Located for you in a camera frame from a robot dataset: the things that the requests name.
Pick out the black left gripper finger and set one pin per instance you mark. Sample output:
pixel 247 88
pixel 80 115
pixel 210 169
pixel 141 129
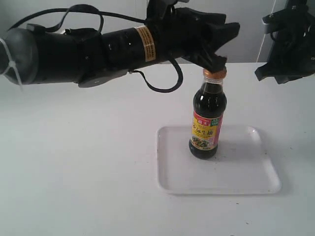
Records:
pixel 207 60
pixel 215 36

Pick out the dark soy sauce bottle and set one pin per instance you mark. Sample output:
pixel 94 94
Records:
pixel 209 104

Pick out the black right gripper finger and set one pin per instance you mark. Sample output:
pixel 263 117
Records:
pixel 265 71

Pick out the white plastic tray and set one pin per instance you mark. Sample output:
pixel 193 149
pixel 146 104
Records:
pixel 241 166

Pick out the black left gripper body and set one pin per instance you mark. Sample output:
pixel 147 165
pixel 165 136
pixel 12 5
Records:
pixel 180 32

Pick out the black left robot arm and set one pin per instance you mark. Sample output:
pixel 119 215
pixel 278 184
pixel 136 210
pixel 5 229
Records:
pixel 89 58

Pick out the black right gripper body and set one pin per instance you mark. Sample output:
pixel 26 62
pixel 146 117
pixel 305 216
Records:
pixel 292 31

